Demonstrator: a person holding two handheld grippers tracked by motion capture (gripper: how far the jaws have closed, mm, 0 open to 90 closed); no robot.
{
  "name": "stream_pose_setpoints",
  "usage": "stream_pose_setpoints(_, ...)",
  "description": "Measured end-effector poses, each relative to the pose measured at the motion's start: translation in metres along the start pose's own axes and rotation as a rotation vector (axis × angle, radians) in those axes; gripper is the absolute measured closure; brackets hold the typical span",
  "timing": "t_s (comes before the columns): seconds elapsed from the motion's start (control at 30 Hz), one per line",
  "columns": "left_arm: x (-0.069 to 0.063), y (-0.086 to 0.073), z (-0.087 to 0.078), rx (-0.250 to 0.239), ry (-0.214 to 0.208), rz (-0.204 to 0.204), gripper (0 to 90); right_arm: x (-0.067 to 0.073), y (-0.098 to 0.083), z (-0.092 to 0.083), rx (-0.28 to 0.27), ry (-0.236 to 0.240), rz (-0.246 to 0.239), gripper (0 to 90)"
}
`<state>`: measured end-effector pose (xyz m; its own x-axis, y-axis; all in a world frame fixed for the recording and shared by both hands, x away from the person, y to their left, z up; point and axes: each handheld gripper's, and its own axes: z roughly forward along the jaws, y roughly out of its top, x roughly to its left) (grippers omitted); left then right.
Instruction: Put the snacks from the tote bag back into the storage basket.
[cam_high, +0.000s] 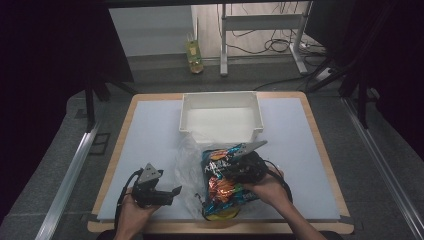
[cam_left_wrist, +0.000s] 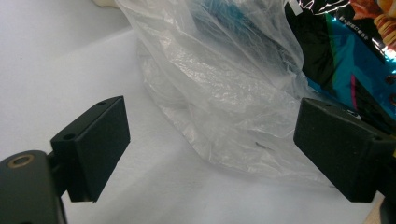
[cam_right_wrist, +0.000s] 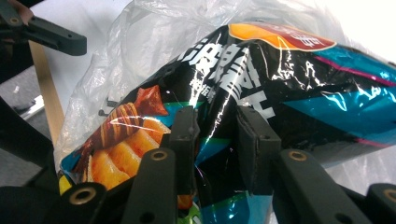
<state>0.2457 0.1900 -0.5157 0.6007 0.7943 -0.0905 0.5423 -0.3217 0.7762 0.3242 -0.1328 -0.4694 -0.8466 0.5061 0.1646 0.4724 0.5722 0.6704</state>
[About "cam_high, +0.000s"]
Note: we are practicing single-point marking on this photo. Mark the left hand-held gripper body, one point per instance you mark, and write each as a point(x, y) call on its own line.
point(150, 195)

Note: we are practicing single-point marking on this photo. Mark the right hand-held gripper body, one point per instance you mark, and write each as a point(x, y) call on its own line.
point(248, 168)

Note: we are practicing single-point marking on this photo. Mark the translucent white plastic bag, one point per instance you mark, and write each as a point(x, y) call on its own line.
point(188, 170)

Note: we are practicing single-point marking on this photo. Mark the blue orange snack packet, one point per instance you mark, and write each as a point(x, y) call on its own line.
point(220, 193)

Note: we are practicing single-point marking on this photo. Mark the white plastic bin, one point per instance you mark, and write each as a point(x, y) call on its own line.
point(220, 121)

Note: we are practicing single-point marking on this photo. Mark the person's left hand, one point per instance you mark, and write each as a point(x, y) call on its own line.
point(133, 216)

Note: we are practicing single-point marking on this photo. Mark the person's right hand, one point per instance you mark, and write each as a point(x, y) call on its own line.
point(270, 190)

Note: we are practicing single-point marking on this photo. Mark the wooden table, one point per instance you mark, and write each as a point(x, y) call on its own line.
point(186, 228)

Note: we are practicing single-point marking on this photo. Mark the white table mat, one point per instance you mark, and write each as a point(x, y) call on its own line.
point(146, 133)

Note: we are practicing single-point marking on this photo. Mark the dark floor plate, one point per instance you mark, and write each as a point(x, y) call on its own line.
point(99, 144)

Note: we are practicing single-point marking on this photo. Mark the black metal stand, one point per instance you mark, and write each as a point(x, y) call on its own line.
point(361, 100)
point(89, 106)

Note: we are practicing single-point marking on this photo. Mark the white power strip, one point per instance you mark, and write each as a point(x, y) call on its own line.
point(323, 75)

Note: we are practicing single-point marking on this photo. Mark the green bottle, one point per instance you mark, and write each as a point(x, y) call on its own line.
point(194, 55)

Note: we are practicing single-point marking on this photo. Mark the dark curtain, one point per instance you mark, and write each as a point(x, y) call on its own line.
point(396, 66)
point(43, 83)

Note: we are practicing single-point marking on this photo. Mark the aluminium rail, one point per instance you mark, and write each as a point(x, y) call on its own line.
point(383, 166)
point(66, 186)

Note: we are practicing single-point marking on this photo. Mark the white desk frame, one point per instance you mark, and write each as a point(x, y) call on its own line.
point(260, 22)

